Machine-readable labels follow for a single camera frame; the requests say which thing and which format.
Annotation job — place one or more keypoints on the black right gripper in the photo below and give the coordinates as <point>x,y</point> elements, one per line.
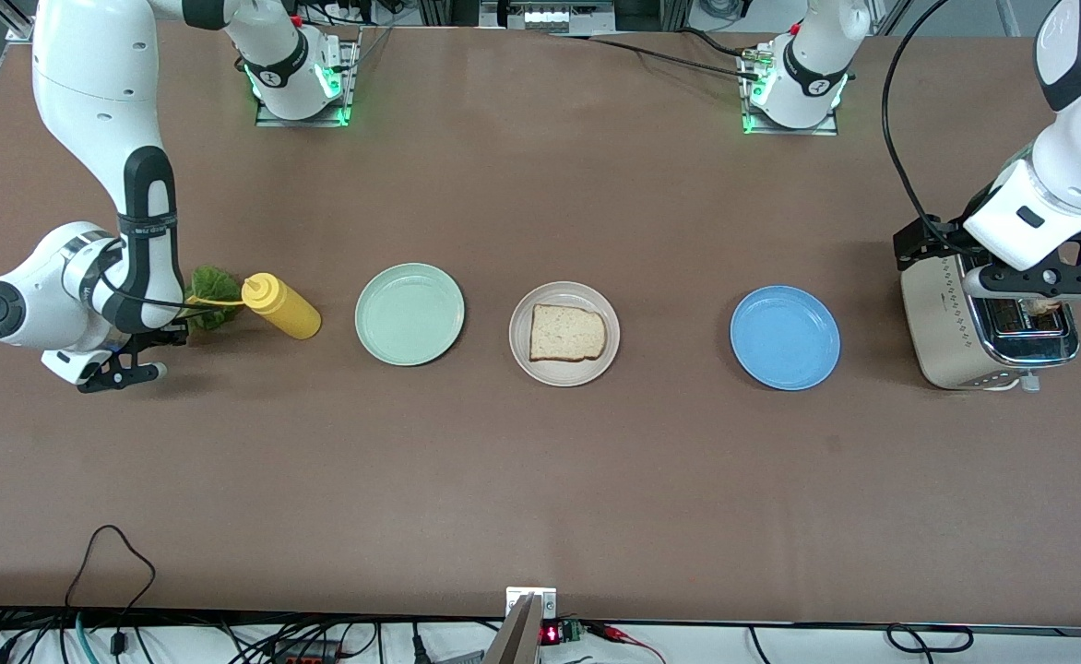
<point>163,337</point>

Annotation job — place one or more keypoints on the green lettuce leaf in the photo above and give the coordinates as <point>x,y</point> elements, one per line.
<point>218,286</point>

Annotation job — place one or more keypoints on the yellow squeeze bottle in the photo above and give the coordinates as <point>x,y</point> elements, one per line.
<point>291,318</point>

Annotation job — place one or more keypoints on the toasted bread slice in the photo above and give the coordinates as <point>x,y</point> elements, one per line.
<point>1048,306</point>
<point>566,334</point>

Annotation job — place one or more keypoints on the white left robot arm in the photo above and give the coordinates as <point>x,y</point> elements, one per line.
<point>1080,166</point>

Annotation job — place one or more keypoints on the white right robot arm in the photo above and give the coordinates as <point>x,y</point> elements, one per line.
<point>89,83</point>

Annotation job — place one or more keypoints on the mint green plate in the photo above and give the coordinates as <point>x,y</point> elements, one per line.
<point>409,314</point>

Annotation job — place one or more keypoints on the beige plate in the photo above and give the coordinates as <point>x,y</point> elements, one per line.
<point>582,295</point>

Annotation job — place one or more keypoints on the blue plate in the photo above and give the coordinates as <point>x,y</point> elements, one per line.
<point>785,337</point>

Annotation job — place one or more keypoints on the grey metal bar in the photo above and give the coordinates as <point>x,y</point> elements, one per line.
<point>515,641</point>

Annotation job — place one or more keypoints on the red LED display module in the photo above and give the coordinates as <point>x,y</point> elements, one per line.
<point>552,634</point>

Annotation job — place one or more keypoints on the grey control box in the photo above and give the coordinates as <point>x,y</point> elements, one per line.
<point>545,17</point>

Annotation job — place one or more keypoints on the beige chrome toaster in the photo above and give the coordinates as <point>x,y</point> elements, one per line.
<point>942,332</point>

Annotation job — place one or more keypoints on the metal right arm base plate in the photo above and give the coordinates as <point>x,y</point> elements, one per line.
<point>305,123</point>

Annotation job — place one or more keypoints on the aluminium frame corner profile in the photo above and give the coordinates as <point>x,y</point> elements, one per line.
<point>19,32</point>

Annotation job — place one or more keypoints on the silver mounting bracket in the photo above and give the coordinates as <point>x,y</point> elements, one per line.
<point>548,604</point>

